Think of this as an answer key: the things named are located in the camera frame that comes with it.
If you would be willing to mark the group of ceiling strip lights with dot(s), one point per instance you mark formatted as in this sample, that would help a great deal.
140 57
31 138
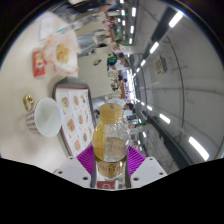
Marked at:
175 19

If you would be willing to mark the group of beige chairs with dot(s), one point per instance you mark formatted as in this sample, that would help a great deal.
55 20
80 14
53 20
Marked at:
96 33

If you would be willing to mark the person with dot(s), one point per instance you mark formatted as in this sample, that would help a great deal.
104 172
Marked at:
112 60

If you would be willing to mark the dark serving tray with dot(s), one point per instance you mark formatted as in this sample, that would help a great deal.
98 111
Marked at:
68 82

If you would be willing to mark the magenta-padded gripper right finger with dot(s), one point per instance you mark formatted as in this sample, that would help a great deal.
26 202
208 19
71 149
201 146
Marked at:
136 160

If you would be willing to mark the ceiling air conditioning unit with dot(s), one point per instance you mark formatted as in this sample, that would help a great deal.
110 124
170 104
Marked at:
160 65

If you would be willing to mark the beige chair with round hole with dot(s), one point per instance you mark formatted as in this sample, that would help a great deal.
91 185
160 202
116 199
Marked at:
91 75

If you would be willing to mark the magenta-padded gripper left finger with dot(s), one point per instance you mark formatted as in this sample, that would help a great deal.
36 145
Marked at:
86 160

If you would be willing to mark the white printed card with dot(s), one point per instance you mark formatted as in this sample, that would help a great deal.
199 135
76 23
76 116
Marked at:
46 25

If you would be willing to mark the white patterned mug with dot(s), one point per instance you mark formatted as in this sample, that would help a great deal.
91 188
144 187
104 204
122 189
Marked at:
46 116

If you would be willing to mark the red sauce packet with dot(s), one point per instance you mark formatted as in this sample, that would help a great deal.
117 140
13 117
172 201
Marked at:
39 63

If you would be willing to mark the clear bottle with yellow cap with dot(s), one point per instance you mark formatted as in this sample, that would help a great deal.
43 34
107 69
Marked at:
111 146

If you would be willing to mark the small teal bottle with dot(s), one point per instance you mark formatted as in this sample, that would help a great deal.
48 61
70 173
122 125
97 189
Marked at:
62 30

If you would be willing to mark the paper tray liner with food pictures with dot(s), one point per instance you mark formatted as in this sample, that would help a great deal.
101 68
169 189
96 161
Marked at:
75 113

